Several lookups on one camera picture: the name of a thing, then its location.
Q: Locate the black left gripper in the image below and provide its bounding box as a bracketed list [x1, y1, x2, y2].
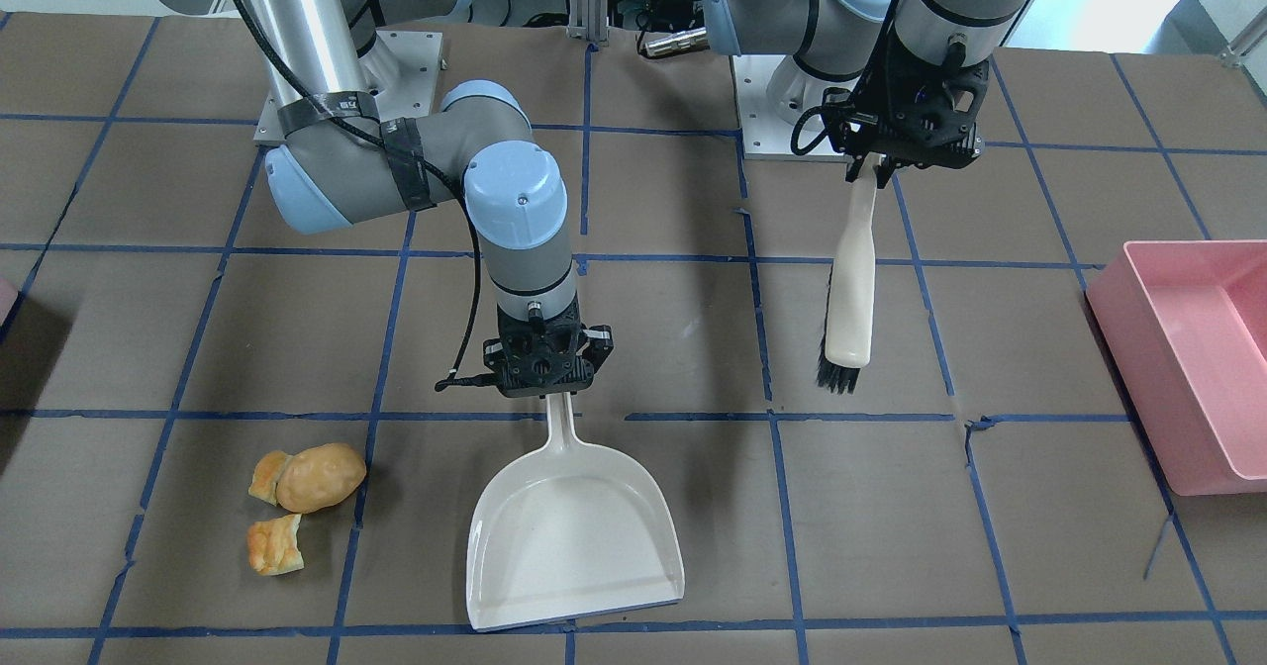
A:
[824, 37, 988, 172]

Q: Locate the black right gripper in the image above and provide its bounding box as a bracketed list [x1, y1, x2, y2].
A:
[483, 304, 614, 398]

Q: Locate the white plastic dustpan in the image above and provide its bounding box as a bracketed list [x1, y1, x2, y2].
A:
[465, 393, 685, 632]

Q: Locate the white hand brush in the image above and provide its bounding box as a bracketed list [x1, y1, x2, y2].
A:
[818, 155, 878, 394]

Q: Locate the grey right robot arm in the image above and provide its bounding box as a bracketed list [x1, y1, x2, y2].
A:
[232, 0, 614, 398]

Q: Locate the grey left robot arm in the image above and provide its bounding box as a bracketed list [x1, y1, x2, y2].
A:
[703, 0, 1031, 179]

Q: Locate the pink plastic bin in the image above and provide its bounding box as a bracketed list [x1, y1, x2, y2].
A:
[1087, 239, 1266, 497]

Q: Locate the torn bread piece upper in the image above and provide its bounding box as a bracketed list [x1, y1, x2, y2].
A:
[247, 450, 293, 505]

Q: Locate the torn bread piece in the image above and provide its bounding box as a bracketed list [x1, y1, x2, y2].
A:
[245, 516, 305, 576]
[247, 450, 293, 505]

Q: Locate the torn bread piece lower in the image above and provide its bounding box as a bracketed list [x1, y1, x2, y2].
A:
[245, 516, 305, 576]

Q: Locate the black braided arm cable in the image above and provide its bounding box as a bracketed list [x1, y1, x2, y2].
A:
[215, 0, 487, 394]

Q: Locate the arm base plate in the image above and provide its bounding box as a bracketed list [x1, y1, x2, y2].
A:
[253, 30, 443, 144]
[731, 53, 856, 161]

